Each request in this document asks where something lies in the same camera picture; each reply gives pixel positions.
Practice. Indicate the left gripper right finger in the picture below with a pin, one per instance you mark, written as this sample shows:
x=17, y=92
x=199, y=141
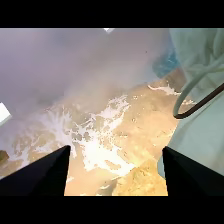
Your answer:
x=193, y=176

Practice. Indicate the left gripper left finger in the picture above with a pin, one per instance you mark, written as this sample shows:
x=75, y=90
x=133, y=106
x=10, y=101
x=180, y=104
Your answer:
x=43, y=175

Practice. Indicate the white shirt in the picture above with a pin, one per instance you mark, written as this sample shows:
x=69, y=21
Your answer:
x=203, y=133

